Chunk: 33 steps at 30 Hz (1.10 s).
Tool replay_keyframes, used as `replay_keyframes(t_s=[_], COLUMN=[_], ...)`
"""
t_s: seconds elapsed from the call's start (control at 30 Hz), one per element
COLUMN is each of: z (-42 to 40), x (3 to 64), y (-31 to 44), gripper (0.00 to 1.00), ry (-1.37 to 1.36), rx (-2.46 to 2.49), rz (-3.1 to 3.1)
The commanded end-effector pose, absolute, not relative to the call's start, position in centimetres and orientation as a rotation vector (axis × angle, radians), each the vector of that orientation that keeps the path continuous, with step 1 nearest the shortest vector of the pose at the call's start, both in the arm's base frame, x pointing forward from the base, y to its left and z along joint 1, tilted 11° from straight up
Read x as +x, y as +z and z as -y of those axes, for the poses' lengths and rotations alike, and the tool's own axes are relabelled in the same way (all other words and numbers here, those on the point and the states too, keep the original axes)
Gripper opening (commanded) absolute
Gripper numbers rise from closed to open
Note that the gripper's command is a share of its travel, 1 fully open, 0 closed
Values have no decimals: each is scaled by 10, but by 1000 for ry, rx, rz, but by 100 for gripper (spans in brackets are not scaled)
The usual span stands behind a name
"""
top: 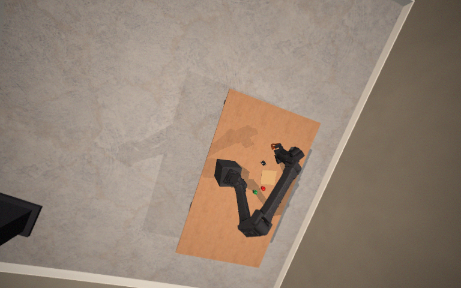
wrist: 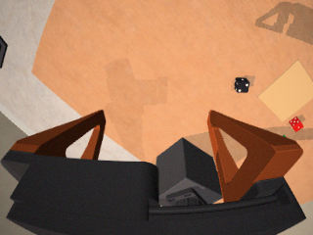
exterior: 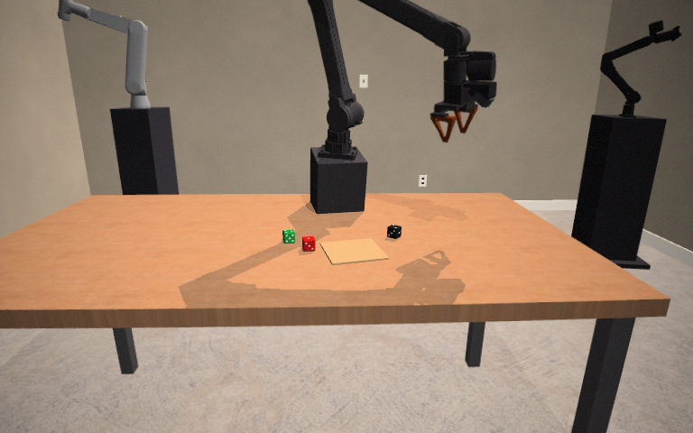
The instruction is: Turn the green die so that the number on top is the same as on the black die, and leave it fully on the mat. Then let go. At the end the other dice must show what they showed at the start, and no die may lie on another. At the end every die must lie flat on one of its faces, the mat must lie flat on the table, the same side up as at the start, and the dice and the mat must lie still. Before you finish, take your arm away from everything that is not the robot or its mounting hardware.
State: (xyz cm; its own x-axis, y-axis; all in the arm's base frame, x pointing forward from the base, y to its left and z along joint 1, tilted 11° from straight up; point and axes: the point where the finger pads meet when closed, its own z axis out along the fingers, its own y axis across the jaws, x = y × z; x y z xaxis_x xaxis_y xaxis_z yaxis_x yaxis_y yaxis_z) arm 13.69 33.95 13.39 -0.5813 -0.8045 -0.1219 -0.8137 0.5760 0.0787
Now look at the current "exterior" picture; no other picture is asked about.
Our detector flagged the green die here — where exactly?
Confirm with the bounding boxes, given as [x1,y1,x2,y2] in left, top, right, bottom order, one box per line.
[282,229,295,244]

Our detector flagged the red die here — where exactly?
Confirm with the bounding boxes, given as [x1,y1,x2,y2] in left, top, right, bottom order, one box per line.
[302,236,316,252]

